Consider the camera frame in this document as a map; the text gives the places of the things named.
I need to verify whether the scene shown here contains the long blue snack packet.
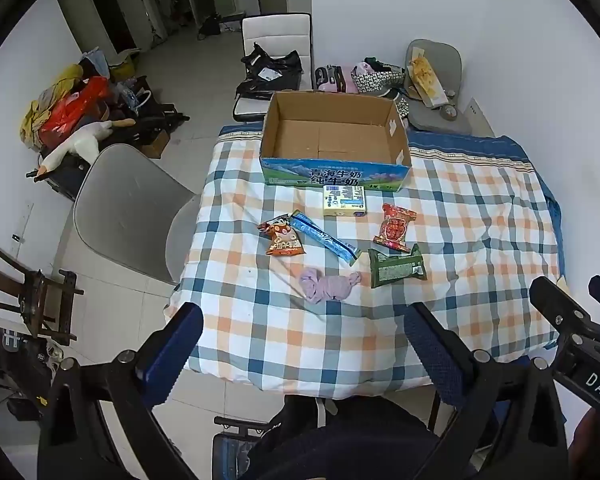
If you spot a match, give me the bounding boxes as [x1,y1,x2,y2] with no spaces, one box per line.
[290,210,361,266]

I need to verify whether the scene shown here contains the yellow bin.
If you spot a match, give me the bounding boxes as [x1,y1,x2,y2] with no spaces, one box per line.
[111,55,137,82]

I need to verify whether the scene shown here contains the plaid blanket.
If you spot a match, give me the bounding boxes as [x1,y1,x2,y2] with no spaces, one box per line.
[164,125,566,393]

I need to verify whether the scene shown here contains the green snack packet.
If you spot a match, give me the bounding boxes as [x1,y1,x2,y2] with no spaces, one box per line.
[369,244,427,289]

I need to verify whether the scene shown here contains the black suitcase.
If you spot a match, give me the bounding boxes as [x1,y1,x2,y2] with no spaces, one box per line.
[27,150,97,202]

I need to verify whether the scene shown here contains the grey chair with yellow bag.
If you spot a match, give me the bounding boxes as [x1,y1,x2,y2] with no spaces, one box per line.
[405,39,473,136]

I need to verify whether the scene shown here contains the yellow snack bag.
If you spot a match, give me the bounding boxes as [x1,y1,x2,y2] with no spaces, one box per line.
[410,47,451,111]

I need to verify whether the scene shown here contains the black metal chair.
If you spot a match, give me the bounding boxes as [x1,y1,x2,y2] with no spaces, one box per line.
[212,414,283,480]

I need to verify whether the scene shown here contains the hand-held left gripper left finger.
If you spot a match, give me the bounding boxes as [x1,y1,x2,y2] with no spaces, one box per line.
[37,302,204,480]

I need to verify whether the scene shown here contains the yellow cloth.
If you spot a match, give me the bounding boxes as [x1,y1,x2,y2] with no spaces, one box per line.
[20,64,83,148]

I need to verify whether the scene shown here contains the purple cloth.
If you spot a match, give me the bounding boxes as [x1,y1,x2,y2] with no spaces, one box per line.
[298,267,362,304]

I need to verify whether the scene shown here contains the black and white patterned tote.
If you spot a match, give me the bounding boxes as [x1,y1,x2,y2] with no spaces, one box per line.
[350,60,411,118]

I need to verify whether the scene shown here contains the pink bag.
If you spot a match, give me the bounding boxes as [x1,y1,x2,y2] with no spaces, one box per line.
[314,64,361,93]

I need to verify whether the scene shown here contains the dark wooden chair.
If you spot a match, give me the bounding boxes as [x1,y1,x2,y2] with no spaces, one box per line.
[0,240,85,346]

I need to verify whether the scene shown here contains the white goose plush toy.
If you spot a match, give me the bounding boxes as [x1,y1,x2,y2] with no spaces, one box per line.
[36,119,137,178]

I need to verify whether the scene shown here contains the white wall socket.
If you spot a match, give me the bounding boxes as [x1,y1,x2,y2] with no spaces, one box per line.
[466,97,491,127]

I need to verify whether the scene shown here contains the person's dark trousers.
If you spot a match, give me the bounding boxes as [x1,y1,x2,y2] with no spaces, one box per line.
[240,394,461,480]

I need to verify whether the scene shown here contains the orange snack packet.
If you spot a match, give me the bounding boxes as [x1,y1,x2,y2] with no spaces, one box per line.
[258,215,307,257]

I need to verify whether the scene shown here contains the person's right forearm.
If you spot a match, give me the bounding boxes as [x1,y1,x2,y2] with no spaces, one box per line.
[572,405,600,480]

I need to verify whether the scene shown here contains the red snack packet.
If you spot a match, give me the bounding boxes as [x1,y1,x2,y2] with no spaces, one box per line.
[373,203,418,253]

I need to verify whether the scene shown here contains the white padded chair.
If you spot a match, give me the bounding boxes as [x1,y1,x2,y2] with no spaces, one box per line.
[232,13,314,123]

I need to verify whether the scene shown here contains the grey plastic chair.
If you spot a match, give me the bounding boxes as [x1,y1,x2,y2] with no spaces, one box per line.
[73,143,203,286]

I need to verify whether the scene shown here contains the small cardboard box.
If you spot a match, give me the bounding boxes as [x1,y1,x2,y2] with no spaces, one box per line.
[140,129,172,159]

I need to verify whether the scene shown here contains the yellow blue tissue pack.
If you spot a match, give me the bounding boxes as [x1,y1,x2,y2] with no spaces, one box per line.
[323,185,367,217]

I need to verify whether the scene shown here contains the red plastic bag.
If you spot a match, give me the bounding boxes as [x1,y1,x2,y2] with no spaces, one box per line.
[42,76,111,147]

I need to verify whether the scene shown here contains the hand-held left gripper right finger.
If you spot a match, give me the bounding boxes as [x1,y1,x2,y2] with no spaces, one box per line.
[405,302,571,480]

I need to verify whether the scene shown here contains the black bag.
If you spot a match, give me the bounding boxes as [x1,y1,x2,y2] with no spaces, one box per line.
[235,42,303,102]

